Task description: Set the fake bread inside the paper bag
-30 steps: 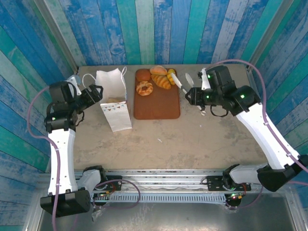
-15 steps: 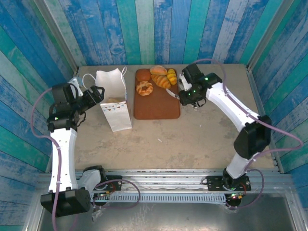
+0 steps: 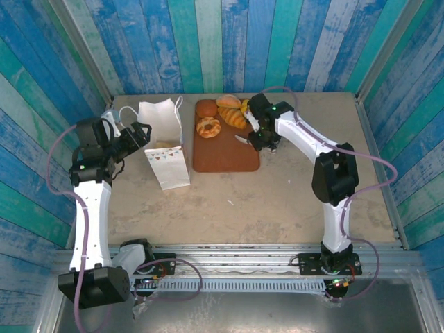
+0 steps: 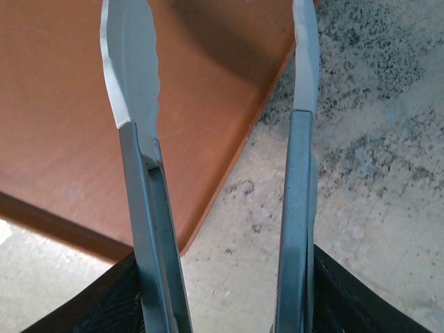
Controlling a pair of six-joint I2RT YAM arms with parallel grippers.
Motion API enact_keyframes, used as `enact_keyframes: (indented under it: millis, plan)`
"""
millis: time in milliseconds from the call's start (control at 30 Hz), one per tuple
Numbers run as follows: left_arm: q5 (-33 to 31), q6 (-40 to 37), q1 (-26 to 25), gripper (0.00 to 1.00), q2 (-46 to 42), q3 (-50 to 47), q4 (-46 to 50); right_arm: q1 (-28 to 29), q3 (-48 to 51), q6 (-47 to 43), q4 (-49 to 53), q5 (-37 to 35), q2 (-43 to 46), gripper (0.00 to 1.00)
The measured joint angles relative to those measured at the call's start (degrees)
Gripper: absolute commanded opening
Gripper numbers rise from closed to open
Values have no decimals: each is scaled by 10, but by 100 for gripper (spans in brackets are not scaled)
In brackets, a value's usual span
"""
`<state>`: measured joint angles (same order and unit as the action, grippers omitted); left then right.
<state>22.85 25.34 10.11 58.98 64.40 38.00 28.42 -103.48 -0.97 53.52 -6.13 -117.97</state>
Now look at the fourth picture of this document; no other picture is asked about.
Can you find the tong-tipped right gripper left finger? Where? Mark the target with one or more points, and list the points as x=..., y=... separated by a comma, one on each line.
x=145, y=208

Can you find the brown plastic tray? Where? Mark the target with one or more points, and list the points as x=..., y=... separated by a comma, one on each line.
x=52, y=104

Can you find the tong-tipped right gripper right finger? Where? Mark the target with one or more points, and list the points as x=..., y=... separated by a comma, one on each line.
x=298, y=208

